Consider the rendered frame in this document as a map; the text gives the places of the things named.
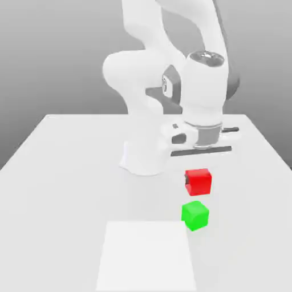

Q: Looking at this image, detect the small red cube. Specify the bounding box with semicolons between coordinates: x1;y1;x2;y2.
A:
184;168;213;197

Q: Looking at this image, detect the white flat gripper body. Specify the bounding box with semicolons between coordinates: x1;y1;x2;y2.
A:
169;145;233;170

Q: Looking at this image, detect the small green cube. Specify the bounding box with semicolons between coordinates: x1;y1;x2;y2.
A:
181;200;210;232

